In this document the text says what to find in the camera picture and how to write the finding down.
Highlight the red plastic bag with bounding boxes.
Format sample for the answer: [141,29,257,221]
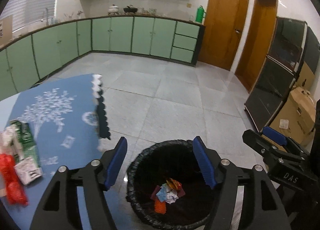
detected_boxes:
[1,154,28,206]

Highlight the green white milk carton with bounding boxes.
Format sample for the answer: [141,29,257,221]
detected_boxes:
[10,119,43,186]

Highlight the dark red scouring pad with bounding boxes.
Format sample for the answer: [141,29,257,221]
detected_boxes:
[177,188,185,199]

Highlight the white plastic bag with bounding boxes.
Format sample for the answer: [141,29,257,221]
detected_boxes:
[1,125,16,155]

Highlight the white tissue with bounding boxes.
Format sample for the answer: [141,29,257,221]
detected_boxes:
[165,189,179,204]

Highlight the small dark red pad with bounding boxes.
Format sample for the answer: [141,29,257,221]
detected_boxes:
[150,186,161,200]

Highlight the orange ribbed sponge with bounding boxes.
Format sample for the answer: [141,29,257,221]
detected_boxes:
[154,199,166,214]

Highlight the red gold paper bowl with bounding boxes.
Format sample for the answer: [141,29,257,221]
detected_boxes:
[166,178,182,191]

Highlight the light blue milk carton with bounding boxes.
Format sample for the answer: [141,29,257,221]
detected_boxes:
[156,184,167,202]

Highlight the black trash bin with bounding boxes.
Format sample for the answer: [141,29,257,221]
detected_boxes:
[126,140,216,229]

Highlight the green lower kitchen cabinets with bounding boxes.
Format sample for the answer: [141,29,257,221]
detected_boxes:
[1,15,205,99]

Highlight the cardboard box on floor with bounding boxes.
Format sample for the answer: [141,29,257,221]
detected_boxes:
[270,63,316,147]

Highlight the blue tree-print tablecloth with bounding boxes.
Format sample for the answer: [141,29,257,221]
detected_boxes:
[1,74,103,229]

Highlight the black glass cabinet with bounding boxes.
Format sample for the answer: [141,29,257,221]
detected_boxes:
[244,17,319,132]

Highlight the brown wooden door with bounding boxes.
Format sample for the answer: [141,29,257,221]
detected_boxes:
[199,0,249,71]
[235,0,278,92]

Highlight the green thermos bottle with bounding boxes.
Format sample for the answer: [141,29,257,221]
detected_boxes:
[195,6,206,23]

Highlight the chrome sink faucet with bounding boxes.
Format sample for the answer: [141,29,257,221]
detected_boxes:
[41,8,49,26]

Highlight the brown cardboard box on counter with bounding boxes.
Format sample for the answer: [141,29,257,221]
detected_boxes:
[0,15,12,47]

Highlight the black wok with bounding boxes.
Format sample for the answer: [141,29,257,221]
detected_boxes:
[123,5,138,14]

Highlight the white cooking pot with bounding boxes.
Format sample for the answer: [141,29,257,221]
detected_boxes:
[108,4,119,15]

